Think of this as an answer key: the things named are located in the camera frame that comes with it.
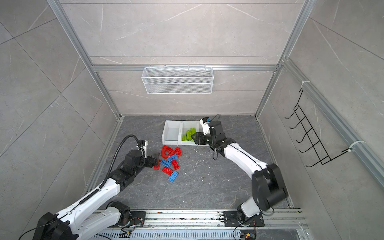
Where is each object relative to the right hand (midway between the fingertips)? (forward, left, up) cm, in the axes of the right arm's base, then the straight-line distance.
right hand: (195, 134), depth 87 cm
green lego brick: (+8, +5, -12) cm, 16 cm away
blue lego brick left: (-10, +19, -16) cm, 27 cm away
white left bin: (+11, +18, -15) cm, 26 cm away
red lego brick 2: (-12, +13, -15) cm, 23 cm away
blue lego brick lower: (-19, +14, -15) cm, 28 cm away
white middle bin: (+19, +8, -14) cm, 25 cm away
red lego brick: (-13, +24, -15) cm, 31 cm away
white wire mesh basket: (+37, +10, +13) cm, 41 cm away
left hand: (-9, +25, -2) cm, 27 cm away
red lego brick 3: (-16, +17, -15) cm, 28 cm away
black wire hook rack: (-26, -51, +17) cm, 59 cm away
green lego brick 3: (+14, +2, -14) cm, 20 cm away
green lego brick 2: (+8, +8, -14) cm, 18 cm away
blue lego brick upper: (-7, +15, -15) cm, 22 cm away
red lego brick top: (-2, +12, -16) cm, 20 cm away
